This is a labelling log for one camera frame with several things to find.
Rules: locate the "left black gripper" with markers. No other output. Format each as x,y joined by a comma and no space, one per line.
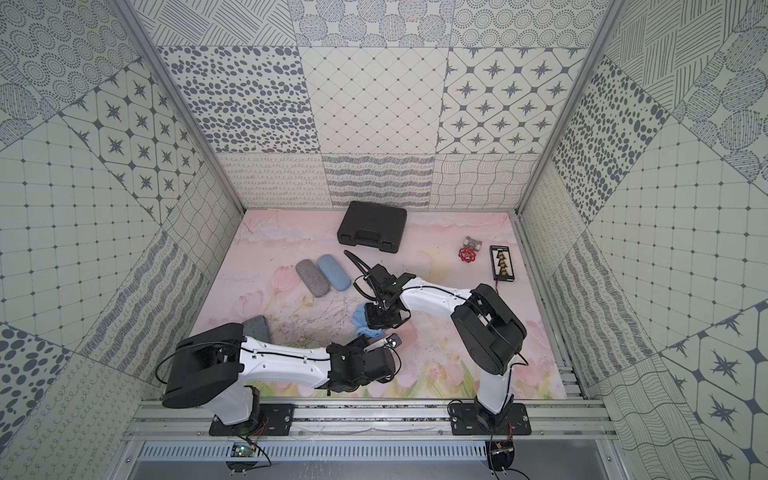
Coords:
380,360

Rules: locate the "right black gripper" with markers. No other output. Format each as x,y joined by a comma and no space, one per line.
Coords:
375,322

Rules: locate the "blue microfiber cloth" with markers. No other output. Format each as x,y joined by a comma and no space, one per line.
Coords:
361,325

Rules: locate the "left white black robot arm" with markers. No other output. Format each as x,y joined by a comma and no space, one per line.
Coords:
215,370

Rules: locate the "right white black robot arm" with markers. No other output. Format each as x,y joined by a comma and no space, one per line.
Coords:
490,332

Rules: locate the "grey felt eyeglass case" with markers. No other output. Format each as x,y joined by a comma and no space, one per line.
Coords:
313,278

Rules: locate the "blue eyeglass case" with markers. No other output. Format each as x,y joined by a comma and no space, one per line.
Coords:
334,272

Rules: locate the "black plastic tool case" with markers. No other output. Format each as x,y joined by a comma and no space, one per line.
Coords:
373,225

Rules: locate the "dark grey eyeglass case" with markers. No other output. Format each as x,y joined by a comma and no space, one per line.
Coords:
257,328

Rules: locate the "red valve handwheel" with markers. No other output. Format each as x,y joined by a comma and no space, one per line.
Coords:
467,254

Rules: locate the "black box with brass parts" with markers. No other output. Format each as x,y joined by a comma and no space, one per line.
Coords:
502,268

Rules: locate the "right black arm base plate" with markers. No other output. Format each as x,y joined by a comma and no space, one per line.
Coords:
489,419

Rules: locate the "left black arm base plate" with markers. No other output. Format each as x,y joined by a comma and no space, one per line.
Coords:
252,420

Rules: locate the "aluminium mounting rail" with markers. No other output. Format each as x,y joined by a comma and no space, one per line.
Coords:
375,419

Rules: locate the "white slotted cable duct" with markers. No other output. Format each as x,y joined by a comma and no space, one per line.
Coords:
285,451

